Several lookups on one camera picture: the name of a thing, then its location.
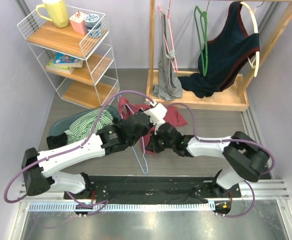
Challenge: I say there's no light blue hanger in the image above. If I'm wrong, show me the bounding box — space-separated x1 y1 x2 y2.
117 95 149 175

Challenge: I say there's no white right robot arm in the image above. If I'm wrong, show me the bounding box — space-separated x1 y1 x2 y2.
146 123 270 198

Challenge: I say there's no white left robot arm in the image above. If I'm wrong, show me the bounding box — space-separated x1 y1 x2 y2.
21 112 154 200

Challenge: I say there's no grey tank top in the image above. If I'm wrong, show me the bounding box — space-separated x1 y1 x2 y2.
151 12 183 101

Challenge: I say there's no navy tank top red trim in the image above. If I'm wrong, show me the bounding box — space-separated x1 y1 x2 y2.
178 1 260 99

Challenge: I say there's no pink hanger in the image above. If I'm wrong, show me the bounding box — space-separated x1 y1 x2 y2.
158 0 178 73

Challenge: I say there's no cream white hanger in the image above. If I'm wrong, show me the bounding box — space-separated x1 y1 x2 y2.
240 1 260 78

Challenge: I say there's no green hanger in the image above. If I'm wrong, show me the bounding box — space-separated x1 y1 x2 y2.
193 5 209 76

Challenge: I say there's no green striped shirt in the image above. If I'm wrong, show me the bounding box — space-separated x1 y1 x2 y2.
65 109 114 144

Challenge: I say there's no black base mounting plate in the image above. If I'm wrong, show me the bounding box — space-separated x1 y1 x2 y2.
73 175 242 205

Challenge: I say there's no teal plastic laundry basin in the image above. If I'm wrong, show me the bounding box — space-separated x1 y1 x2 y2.
49 105 120 136

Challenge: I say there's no wooden clothes rack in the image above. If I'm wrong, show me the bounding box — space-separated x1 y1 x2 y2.
146 0 292 112

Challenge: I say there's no blue cover book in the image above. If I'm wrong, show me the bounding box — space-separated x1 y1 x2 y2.
54 52 83 68

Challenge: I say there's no green cover book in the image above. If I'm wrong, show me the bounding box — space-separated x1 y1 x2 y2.
46 58 75 74

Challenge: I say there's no blue white patterned cup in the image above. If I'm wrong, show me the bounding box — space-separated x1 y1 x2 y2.
84 13 102 38

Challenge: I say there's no pink small box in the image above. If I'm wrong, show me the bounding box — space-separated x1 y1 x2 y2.
69 11 87 35

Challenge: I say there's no yellow mug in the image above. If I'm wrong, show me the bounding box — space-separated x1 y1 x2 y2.
35 0 70 28

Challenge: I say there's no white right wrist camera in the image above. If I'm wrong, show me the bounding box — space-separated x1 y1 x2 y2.
154 119 166 135

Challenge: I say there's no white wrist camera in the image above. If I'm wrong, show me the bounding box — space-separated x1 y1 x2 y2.
143 102 168 126
154 119 166 135

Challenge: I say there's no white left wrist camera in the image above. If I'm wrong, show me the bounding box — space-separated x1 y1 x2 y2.
143 102 168 126

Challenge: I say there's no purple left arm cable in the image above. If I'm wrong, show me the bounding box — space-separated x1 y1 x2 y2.
3 89 158 217

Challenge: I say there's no white wire wooden shelf rack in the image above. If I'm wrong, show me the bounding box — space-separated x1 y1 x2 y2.
17 6 120 109

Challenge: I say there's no slotted aluminium cable rail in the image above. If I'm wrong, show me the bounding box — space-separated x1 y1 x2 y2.
28 201 216 212

